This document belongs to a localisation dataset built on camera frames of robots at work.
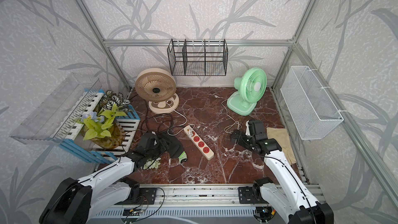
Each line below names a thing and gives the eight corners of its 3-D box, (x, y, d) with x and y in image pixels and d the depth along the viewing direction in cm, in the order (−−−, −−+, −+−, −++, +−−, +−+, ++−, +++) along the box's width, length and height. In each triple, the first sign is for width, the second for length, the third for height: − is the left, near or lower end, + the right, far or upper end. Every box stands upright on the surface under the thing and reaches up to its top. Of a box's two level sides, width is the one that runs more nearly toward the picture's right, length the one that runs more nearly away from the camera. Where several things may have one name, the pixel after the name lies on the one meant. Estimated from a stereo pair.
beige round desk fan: (148, 113, 108) (131, 79, 83) (152, 102, 114) (136, 68, 89) (177, 113, 108) (169, 79, 83) (179, 102, 114) (171, 68, 89)
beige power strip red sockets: (208, 161, 86) (208, 159, 84) (182, 130, 99) (181, 128, 96) (215, 155, 89) (215, 153, 86) (188, 126, 101) (187, 124, 98)
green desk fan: (228, 114, 106) (234, 81, 83) (233, 96, 117) (240, 62, 93) (255, 121, 103) (269, 89, 79) (258, 102, 113) (271, 69, 90)
